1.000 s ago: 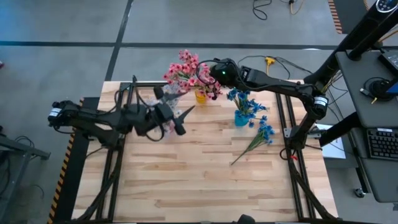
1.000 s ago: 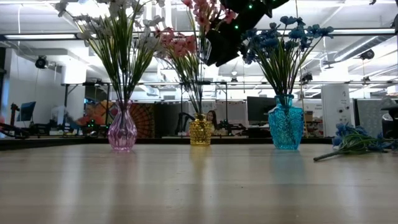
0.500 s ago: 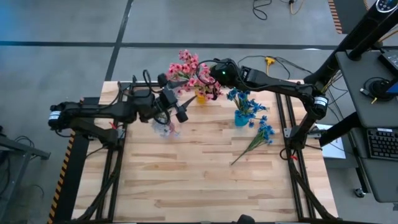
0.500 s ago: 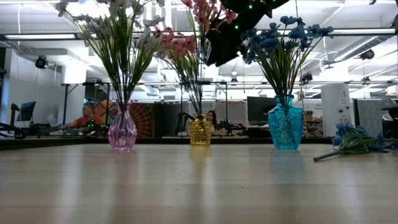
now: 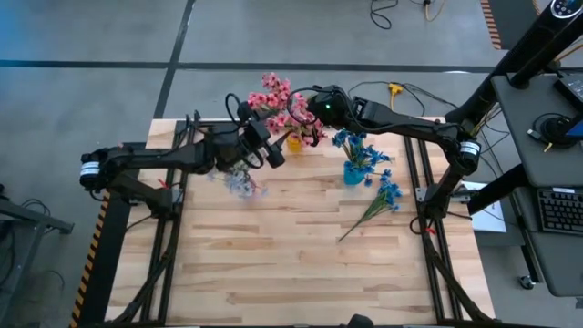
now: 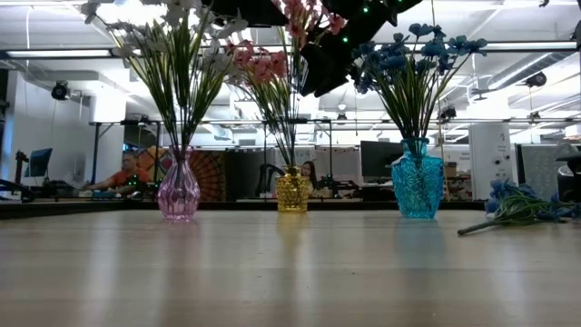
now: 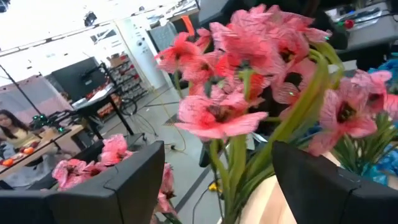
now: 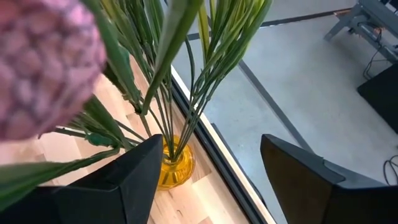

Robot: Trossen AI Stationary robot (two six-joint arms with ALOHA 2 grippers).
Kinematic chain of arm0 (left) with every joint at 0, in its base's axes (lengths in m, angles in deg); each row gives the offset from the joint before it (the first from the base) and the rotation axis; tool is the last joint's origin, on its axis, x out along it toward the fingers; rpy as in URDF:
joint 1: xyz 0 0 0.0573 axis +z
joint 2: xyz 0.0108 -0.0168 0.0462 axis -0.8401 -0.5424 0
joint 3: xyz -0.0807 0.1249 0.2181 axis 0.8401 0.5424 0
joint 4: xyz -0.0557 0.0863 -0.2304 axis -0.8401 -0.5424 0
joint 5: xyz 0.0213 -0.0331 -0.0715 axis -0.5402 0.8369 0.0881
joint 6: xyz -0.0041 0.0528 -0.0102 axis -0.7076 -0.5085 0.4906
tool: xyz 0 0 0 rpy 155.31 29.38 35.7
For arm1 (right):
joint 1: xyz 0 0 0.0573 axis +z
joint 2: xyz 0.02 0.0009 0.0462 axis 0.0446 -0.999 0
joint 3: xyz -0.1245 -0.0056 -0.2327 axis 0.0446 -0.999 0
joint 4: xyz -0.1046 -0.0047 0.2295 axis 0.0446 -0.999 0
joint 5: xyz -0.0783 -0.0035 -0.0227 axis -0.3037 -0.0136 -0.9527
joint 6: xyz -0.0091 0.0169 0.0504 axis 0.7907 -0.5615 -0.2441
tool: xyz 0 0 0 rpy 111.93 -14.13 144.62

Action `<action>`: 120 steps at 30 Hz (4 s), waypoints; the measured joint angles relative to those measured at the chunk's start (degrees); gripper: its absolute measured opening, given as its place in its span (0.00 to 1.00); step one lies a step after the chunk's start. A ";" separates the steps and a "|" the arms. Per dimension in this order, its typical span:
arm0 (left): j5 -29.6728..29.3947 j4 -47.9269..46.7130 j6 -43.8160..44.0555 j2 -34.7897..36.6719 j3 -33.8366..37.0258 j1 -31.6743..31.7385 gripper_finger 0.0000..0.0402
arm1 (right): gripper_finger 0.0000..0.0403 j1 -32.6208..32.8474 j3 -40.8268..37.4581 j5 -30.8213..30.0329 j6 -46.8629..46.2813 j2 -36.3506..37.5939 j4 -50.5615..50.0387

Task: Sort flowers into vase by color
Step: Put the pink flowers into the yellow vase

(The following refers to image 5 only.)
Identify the black round desk device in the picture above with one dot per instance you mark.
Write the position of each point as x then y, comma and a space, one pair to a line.
555, 132

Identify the blue glass vase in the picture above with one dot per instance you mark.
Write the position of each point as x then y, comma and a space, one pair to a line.
353, 175

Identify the black metal stand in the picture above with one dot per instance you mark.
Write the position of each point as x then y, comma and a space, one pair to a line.
36, 216

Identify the desk caster wheel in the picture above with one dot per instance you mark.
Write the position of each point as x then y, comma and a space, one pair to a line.
527, 282

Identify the orange striped floor tape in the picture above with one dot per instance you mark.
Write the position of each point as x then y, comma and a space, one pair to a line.
491, 25

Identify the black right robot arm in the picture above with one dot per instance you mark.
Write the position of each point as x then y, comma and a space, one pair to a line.
410, 127

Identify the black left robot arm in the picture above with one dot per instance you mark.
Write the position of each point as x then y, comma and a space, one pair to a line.
150, 159

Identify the black mat with hazard stripes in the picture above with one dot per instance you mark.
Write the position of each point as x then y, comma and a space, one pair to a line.
114, 255

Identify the blue artificial flower bunch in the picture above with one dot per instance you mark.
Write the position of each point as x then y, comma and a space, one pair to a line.
348, 139
389, 193
373, 157

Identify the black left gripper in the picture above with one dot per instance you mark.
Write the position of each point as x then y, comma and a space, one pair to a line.
275, 157

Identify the grey desk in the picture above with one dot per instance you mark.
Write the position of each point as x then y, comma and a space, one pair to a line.
514, 114

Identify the black tower fan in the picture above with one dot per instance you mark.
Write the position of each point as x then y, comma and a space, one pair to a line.
473, 114

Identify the yellow glass vase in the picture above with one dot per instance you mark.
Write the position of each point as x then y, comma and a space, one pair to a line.
295, 146

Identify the dark tablet device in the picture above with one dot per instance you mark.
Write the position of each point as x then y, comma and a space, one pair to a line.
571, 86

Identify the yellow power plug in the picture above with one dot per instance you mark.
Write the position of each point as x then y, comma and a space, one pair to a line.
394, 88

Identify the black keyboard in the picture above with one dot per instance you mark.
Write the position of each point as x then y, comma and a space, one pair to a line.
562, 212

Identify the white paper sheet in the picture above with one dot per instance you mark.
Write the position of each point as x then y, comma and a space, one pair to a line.
489, 221

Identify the black aluminium table frame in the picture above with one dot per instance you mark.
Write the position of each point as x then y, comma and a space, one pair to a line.
364, 124

